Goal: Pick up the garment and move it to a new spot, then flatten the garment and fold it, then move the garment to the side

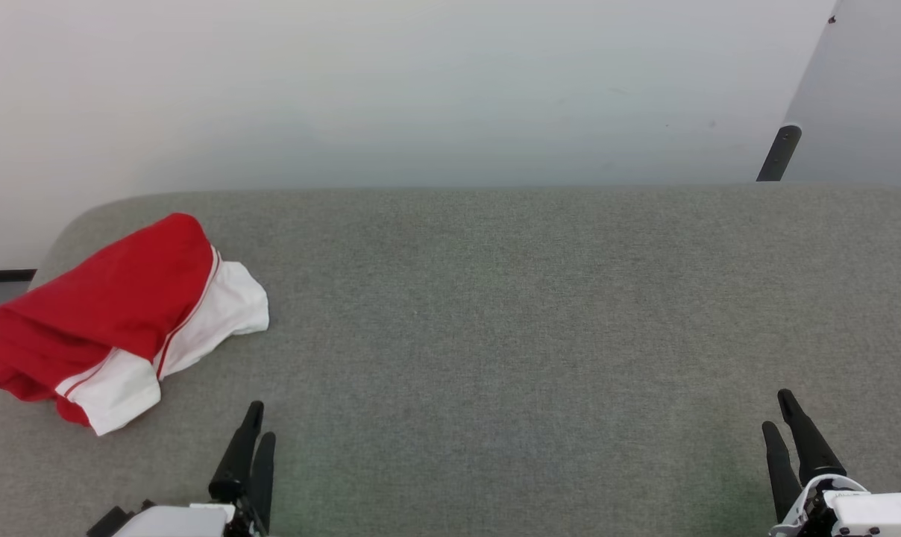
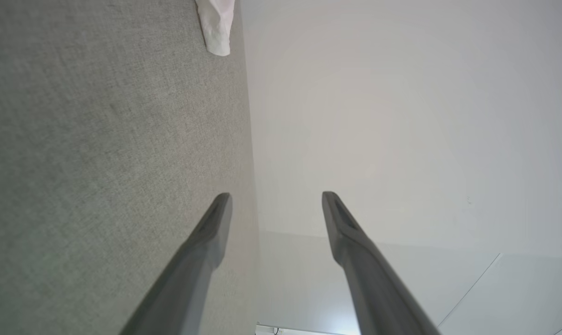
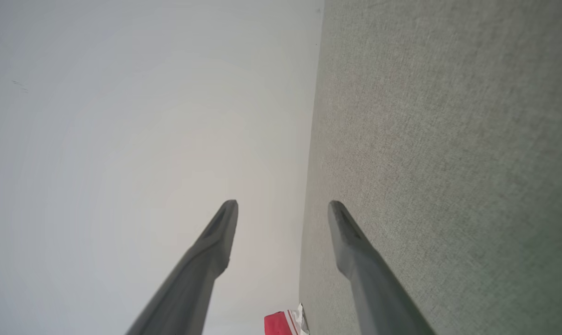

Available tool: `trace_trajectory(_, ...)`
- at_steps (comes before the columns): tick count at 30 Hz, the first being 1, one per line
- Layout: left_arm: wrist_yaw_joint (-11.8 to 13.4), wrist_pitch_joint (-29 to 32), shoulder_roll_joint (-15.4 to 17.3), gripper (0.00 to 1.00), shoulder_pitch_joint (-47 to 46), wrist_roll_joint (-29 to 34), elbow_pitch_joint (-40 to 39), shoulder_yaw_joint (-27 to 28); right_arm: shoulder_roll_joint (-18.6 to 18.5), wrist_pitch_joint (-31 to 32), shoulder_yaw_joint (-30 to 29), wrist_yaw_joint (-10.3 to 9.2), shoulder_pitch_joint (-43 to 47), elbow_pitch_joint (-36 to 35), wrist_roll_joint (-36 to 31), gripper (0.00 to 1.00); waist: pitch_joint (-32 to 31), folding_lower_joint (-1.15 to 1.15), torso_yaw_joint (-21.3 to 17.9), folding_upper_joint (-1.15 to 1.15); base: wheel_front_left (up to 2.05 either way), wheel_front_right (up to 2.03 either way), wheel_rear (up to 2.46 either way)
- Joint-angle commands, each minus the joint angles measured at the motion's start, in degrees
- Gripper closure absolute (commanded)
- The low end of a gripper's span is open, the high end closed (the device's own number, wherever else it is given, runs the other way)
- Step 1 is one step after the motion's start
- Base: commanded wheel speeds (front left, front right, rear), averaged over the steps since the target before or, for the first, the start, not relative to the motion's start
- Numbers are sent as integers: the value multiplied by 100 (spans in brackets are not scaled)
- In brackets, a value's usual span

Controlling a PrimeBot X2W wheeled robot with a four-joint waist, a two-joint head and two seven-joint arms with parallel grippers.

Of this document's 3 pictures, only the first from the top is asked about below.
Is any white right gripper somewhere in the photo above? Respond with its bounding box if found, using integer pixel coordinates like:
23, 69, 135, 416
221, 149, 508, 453
762, 389, 901, 537

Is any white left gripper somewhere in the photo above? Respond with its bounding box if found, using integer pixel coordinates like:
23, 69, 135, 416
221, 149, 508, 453
111, 401, 276, 537

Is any red and white jersey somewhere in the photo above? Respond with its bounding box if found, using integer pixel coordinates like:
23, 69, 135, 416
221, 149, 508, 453
0, 213, 270, 436

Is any grey fabric sofa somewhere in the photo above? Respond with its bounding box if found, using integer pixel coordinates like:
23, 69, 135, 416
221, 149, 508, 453
0, 185, 901, 537

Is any black slanted pole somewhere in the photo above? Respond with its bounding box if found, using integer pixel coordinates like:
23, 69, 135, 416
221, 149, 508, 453
756, 125, 803, 182

